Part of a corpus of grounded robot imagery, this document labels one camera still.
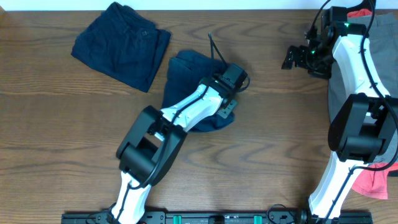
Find navy blue shorts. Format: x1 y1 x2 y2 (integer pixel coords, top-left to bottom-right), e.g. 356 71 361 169
162 50 234 133

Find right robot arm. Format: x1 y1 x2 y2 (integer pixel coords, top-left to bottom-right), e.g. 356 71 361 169
282 5 397 223

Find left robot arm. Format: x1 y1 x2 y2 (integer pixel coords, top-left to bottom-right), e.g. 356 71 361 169
107 74 245 223

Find grey shorts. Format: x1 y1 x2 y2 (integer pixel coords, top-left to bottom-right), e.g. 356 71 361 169
328 12 398 166

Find black garment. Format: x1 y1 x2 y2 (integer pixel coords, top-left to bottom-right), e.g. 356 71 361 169
347 0 376 18

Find folded dark navy shorts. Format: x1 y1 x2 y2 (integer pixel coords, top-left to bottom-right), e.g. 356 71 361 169
71 2 171 93

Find red garment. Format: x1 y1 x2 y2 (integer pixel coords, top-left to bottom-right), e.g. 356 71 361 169
346 8 398 200

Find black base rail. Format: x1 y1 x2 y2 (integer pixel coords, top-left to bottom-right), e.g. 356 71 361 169
60 205 373 224

